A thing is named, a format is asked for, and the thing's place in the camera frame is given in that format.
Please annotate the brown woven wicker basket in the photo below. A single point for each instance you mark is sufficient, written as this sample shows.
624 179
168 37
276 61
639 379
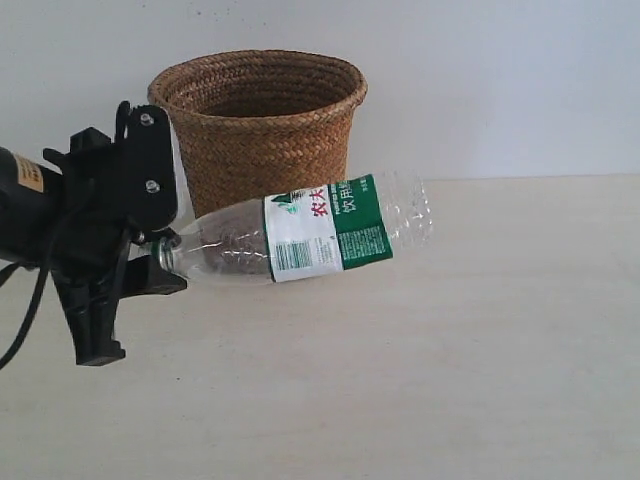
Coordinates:
256 122

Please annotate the clear plastic bottle green label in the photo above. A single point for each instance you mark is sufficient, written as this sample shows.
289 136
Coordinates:
306 233

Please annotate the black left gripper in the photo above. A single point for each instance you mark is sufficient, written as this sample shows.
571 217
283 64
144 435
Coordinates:
92 246

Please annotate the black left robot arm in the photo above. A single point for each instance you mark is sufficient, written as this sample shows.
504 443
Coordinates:
30 220

